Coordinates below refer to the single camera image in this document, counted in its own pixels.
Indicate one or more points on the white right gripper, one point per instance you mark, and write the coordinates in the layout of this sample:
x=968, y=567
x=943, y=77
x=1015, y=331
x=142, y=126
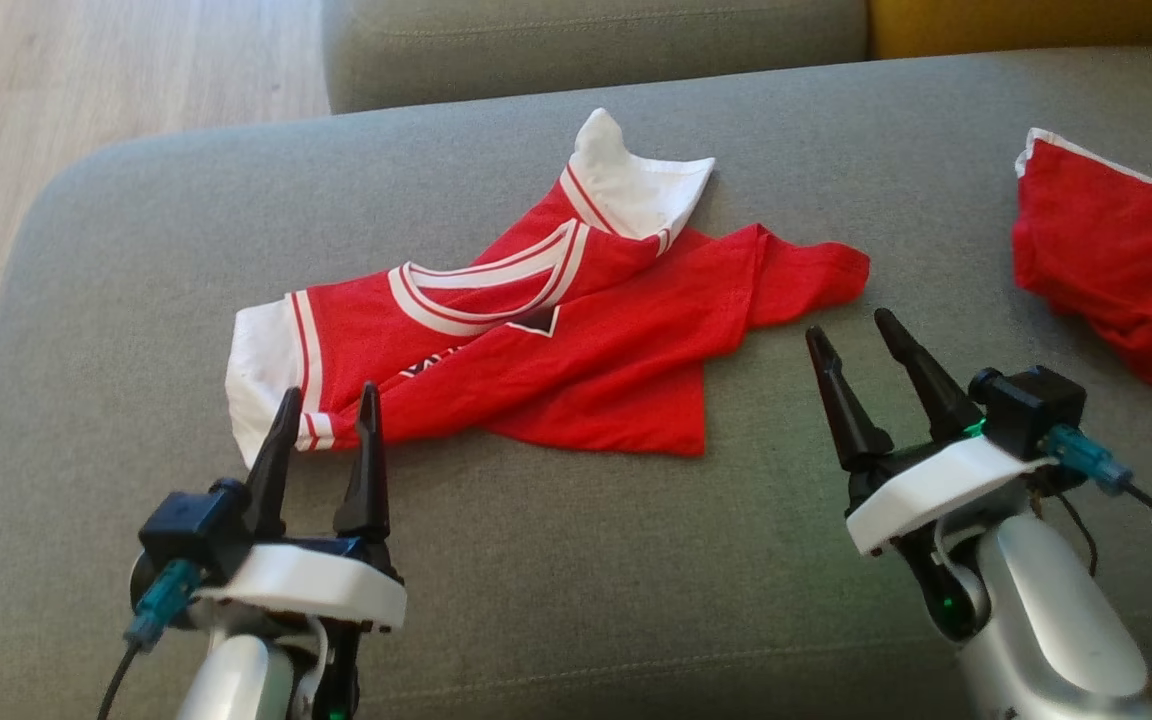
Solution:
x=936, y=485

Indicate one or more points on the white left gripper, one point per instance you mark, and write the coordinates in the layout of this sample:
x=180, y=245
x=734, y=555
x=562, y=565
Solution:
x=316, y=585

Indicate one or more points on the red shorts with white stripe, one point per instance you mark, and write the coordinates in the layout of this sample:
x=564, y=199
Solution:
x=1116, y=260

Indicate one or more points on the red jersey with white sleeves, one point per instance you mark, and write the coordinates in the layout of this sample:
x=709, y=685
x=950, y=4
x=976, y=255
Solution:
x=586, y=370

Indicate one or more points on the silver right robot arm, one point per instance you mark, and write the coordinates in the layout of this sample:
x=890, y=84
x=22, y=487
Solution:
x=1046, y=620

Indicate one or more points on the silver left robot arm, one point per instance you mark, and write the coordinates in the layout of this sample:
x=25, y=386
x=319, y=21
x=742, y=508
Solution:
x=236, y=680

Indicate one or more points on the wide sofa seat cushion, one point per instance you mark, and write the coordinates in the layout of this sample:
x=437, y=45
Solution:
x=536, y=560

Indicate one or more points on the large yellow sofa backrest cushion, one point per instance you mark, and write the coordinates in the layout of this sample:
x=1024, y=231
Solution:
x=1016, y=25

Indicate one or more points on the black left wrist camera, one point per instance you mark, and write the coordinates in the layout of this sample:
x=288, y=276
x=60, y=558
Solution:
x=191, y=530

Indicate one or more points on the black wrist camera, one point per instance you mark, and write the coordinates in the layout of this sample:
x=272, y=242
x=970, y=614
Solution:
x=191, y=530
x=1036, y=410

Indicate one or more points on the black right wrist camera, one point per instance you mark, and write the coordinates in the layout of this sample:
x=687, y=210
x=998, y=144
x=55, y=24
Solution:
x=1036, y=410

